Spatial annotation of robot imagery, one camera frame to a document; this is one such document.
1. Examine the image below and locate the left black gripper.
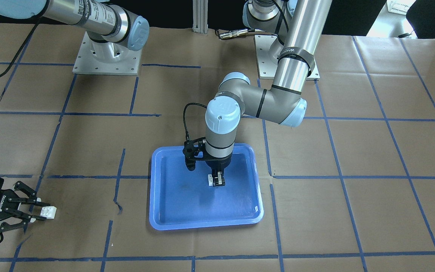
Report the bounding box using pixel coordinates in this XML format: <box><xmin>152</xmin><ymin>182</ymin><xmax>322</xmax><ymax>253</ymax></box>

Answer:
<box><xmin>207</xmin><ymin>155</ymin><xmax>232</xmax><ymax>186</ymax></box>

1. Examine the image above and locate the white block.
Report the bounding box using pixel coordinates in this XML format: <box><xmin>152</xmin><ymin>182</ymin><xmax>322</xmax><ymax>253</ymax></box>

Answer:
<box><xmin>40</xmin><ymin>206</ymin><xmax>57</xmax><ymax>220</ymax></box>
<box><xmin>208</xmin><ymin>174</ymin><xmax>216</xmax><ymax>187</ymax></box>

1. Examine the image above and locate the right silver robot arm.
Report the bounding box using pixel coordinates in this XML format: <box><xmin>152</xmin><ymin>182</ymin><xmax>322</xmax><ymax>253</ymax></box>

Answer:
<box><xmin>0</xmin><ymin>0</ymin><xmax>150</xmax><ymax>235</ymax></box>

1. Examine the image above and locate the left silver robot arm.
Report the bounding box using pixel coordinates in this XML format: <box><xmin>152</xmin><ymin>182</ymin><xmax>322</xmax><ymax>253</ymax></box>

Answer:
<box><xmin>198</xmin><ymin>0</ymin><xmax>332</xmax><ymax>187</ymax></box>

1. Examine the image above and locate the blue plastic tray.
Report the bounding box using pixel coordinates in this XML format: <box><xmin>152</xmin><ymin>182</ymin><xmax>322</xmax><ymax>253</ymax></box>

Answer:
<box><xmin>150</xmin><ymin>143</ymin><xmax>264</xmax><ymax>230</ymax></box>

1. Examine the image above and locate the brown paper table cover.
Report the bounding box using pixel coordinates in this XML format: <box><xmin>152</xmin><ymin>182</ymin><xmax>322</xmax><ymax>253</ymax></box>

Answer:
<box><xmin>0</xmin><ymin>24</ymin><xmax>435</xmax><ymax>272</ymax></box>

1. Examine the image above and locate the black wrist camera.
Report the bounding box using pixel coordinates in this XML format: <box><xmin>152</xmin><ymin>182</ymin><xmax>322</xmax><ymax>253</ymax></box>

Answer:
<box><xmin>182</xmin><ymin>137</ymin><xmax>206</xmax><ymax>172</ymax></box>

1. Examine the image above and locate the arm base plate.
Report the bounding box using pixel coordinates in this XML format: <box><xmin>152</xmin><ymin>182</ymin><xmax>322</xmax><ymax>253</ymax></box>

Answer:
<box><xmin>254</xmin><ymin>34</ymin><xmax>321</xmax><ymax>80</ymax></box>
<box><xmin>72</xmin><ymin>32</ymin><xmax>142</xmax><ymax>76</ymax></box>

